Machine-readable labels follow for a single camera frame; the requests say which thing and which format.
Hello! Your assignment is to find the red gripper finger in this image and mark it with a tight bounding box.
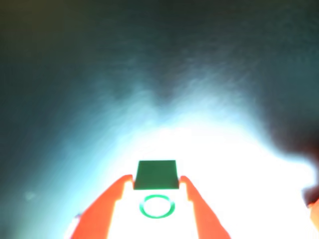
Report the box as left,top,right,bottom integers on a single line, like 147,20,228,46
179,175,231,239
71,174,134,239

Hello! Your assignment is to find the green cube with ring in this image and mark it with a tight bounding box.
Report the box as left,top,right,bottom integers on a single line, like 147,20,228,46
129,160,189,232

